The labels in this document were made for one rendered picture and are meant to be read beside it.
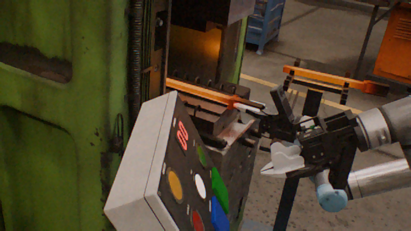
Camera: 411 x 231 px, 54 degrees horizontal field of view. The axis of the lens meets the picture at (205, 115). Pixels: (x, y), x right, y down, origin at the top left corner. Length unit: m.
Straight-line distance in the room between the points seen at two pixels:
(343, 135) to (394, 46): 3.91
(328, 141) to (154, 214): 0.38
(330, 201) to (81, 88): 0.69
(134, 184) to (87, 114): 0.44
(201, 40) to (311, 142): 0.83
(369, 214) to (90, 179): 1.94
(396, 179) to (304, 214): 1.42
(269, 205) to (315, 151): 1.71
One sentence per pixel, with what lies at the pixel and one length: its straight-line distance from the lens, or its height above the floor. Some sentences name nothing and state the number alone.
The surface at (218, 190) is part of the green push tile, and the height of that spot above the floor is 1.03.
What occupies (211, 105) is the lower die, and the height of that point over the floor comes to 0.99.
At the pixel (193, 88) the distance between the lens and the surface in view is 1.32.
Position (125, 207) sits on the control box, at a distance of 0.57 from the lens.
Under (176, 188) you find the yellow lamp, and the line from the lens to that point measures 0.62.
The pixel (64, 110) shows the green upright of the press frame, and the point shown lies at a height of 1.06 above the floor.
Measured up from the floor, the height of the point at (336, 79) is 1.01.
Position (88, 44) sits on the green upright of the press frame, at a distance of 0.93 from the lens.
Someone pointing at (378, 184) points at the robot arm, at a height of 0.96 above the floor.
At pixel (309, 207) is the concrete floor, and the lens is 2.58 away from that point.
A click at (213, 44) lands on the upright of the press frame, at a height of 1.09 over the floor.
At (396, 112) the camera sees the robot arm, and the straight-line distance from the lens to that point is 0.83.
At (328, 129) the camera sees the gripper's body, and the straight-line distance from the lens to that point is 0.82.
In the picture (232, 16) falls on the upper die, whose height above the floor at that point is 1.29.
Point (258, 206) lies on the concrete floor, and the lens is 2.47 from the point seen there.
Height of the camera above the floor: 1.54
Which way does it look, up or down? 27 degrees down
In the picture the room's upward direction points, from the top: 7 degrees clockwise
